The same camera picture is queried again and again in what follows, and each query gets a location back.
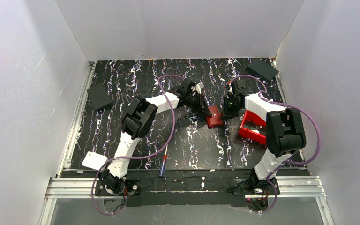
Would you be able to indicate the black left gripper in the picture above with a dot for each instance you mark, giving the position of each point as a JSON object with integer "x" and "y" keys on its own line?
{"x": 200, "y": 101}

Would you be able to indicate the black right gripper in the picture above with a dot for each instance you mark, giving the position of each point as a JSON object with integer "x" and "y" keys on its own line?
{"x": 229, "y": 109}

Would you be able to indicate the red leather card holder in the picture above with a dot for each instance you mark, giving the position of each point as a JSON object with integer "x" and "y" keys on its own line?
{"x": 215, "y": 119}

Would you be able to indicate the red plastic bin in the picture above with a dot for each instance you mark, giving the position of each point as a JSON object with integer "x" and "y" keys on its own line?
{"x": 253, "y": 127}

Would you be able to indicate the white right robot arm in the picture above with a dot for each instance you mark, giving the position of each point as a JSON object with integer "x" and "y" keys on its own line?
{"x": 284, "y": 130}

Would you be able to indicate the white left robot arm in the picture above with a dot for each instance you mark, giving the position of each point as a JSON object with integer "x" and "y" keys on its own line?
{"x": 137, "y": 120}

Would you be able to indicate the white card near left base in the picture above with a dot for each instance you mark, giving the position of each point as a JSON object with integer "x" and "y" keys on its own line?
{"x": 93, "y": 160}

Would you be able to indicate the black block far right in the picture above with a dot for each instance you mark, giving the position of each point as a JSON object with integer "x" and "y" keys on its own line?
{"x": 261, "y": 69}

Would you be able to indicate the black block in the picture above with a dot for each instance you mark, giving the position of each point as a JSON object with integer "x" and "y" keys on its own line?
{"x": 261, "y": 69}
{"x": 99, "y": 97}

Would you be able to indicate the blue red screwdriver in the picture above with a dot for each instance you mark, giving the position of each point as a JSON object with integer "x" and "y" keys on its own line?
{"x": 162, "y": 168}

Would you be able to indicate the black block far left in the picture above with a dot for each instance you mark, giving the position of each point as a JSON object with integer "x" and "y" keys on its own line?
{"x": 99, "y": 97}

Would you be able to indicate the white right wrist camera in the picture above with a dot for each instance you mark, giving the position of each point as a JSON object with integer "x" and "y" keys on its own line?
{"x": 229, "y": 87}

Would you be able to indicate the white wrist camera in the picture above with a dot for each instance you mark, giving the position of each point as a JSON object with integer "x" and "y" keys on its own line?
{"x": 229, "y": 87}
{"x": 199, "y": 88}

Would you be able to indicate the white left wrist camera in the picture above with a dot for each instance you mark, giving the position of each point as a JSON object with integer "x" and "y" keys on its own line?
{"x": 199, "y": 88}

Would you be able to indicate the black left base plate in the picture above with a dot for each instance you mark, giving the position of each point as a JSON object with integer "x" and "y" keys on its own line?
{"x": 125, "y": 188}

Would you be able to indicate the aluminium front rail frame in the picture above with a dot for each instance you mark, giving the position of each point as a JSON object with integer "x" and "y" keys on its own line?
{"x": 186, "y": 197}

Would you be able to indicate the aluminium left side rail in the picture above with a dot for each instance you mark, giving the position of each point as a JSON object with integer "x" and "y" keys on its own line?
{"x": 65, "y": 162}

